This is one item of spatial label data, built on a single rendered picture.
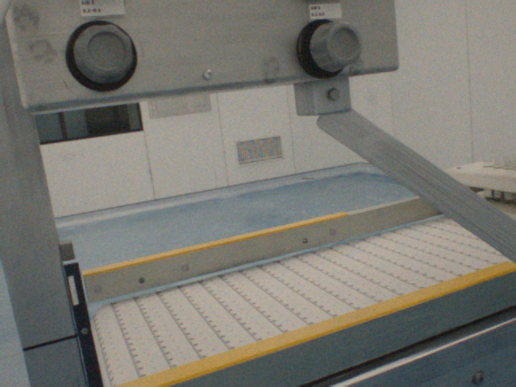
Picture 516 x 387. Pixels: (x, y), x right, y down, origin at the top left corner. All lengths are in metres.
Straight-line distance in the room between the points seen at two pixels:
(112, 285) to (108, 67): 0.38
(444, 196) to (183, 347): 0.25
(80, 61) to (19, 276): 0.39
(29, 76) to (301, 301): 0.35
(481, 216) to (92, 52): 0.27
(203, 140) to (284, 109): 1.03
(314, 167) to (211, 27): 5.97
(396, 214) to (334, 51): 0.47
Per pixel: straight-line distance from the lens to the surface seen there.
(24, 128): 0.58
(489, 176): 0.71
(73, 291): 0.61
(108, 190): 5.59
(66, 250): 0.60
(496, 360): 0.50
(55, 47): 0.27
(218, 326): 0.49
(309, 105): 0.35
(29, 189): 0.59
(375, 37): 0.33
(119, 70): 0.24
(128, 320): 0.54
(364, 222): 0.70
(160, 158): 5.62
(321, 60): 0.29
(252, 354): 0.35
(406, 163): 0.36
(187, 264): 0.61
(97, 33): 0.25
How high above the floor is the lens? 1.08
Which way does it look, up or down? 11 degrees down
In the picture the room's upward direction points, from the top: 7 degrees counter-clockwise
